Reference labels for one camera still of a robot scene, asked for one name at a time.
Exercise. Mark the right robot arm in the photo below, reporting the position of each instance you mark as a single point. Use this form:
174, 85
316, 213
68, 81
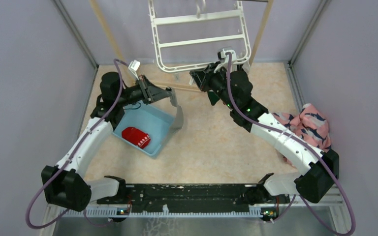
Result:
317, 169

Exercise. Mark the wooden drying rack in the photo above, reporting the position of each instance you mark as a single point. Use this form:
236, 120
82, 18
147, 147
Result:
131, 75

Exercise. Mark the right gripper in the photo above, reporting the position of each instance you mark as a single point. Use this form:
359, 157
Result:
200, 77

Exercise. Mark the grey striped sock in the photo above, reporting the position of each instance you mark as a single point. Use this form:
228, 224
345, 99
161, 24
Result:
178, 122

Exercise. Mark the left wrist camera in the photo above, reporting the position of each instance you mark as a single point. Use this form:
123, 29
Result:
133, 68

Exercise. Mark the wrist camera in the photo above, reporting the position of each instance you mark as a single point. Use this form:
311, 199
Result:
133, 68
226, 56

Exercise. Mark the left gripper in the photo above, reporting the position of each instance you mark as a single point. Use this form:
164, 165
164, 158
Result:
156, 93

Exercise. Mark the red sock in basket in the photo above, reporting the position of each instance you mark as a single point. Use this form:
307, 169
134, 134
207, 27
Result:
136, 137

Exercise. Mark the pink patterned cloth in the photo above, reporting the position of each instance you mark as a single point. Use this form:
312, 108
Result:
310, 125

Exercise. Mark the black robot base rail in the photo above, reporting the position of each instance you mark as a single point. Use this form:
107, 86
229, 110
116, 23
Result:
197, 199

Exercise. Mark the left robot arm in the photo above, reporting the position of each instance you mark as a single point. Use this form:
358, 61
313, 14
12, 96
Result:
64, 183

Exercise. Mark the light blue plastic basket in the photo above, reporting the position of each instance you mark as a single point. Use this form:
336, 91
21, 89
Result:
149, 119

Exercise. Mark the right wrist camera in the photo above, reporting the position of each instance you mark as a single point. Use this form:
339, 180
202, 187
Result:
226, 56

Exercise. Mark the white clip hanger frame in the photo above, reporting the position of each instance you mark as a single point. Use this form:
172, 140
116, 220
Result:
190, 35

